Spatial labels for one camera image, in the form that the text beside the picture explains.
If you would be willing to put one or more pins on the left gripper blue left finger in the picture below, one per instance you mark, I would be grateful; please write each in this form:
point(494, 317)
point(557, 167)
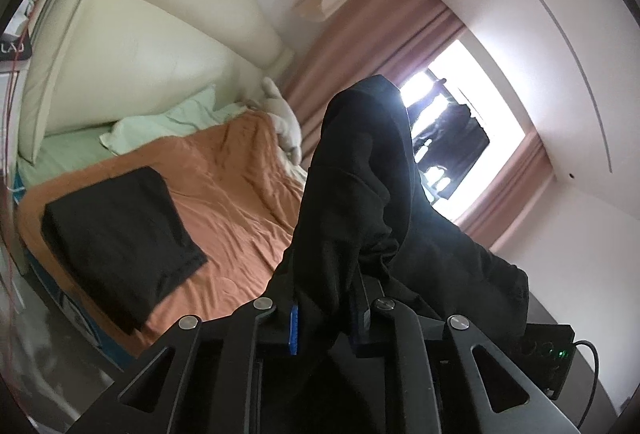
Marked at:
point(255, 330)

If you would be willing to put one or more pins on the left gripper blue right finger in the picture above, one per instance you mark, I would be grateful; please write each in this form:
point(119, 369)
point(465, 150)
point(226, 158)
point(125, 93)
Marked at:
point(390, 330)

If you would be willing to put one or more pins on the black button-up jacket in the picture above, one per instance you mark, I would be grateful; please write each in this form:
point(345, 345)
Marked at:
point(364, 213)

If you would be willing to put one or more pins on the dark hanging clothes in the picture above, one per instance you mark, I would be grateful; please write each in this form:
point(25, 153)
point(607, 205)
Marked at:
point(447, 141)

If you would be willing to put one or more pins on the right pink curtain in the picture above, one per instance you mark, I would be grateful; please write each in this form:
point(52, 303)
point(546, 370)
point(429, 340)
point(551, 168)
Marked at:
point(495, 215)

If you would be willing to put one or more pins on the pink curtain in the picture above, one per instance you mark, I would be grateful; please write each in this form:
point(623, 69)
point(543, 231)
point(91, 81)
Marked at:
point(495, 215)
point(392, 38)

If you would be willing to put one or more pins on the folded black garment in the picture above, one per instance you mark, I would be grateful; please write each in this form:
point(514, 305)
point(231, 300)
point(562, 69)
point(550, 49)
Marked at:
point(123, 242)

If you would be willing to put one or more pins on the orange-brown duvet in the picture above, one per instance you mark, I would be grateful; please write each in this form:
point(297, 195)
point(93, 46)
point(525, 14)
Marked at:
point(235, 198)

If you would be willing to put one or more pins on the beige plush toy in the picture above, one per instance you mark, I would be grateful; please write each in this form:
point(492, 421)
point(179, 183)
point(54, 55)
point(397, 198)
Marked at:
point(283, 119)

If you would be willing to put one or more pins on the light green pillow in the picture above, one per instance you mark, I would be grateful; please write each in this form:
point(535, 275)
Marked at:
point(194, 114)

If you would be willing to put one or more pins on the left pink curtain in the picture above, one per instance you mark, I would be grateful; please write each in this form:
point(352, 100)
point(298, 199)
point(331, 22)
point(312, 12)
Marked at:
point(392, 38)

